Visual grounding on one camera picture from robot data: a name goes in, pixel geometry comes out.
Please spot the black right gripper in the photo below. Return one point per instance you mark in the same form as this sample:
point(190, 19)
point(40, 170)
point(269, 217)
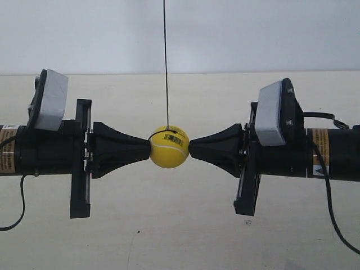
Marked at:
point(222, 150)

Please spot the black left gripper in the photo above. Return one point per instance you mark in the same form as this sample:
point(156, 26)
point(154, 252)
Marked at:
point(112, 150)

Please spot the yellow tennis ball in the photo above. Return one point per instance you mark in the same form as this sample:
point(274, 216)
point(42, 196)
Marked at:
point(169, 147)

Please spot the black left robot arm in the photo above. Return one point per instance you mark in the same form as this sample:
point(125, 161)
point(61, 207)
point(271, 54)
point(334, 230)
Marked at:
point(38, 152)

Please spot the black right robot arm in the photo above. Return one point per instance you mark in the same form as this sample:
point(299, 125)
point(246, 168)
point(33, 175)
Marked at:
point(339, 149)

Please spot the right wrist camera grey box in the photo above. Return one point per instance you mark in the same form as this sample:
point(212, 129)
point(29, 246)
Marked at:
point(279, 119)

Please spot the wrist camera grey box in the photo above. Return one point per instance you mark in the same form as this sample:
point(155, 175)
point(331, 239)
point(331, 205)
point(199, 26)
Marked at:
point(279, 119)
point(47, 108)

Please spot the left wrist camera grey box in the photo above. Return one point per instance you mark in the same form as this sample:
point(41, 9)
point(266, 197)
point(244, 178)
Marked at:
point(47, 108)

